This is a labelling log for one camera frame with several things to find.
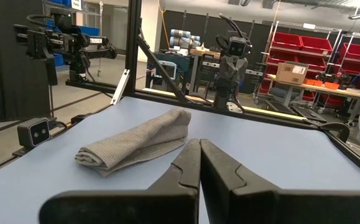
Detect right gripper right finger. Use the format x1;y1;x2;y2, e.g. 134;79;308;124
200;138;360;224

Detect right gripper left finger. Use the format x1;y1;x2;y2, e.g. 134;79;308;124
38;138;202;224

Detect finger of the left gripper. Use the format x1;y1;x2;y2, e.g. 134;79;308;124
233;61;249;83
218;61;234;83

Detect grey waffle-weave towel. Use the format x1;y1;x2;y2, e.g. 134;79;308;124
74;108;192;178

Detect cardboard box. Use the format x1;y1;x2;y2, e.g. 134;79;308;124
275;61;310;85

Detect red storage bin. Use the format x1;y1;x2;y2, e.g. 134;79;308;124
338;42;360;62
272;32;302;50
300;35;334;55

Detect blue equipment cart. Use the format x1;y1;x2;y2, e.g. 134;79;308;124
145;50;196;93

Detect black floor mat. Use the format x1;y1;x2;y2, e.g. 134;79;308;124
264;98;328;124

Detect orange small bins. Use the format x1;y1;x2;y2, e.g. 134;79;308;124
303;78;341;90

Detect black desktop device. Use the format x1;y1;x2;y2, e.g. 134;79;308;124
317;70;353;91

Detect long wooden workbench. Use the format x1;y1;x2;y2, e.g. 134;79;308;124
266;73;360;141

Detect black table clamp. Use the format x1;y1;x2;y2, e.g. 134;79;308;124
320;121;351;143

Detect black box-shaped device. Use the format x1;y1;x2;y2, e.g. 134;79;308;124
11;117;52;156

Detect blue storage bins shelf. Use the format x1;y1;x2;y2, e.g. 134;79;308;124
42;0;103;77

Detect black curtain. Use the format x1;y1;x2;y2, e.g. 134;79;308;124
0;0;52;124

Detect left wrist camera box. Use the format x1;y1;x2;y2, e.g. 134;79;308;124
227;36;248;58

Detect wire shelf rack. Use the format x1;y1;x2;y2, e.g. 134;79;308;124
252;21;344;105
333;32;360;78

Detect thin yellow cable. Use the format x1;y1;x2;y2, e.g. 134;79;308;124
158;0;172;48

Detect white metal bracket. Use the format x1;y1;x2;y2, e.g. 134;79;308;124
110;68;131;106

